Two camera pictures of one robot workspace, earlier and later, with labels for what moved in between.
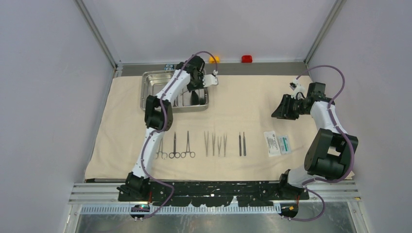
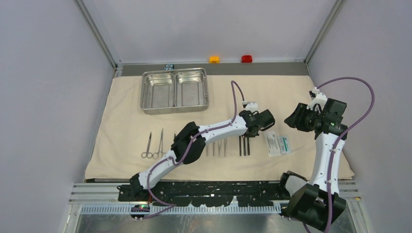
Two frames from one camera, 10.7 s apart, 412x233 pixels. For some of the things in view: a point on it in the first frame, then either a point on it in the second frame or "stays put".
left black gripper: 191,89 to 249,136
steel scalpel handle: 244,145 stays put
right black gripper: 282,112 to 295,120
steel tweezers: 219,145 stays put
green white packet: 284,145 stays put
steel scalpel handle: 240,144 stays put
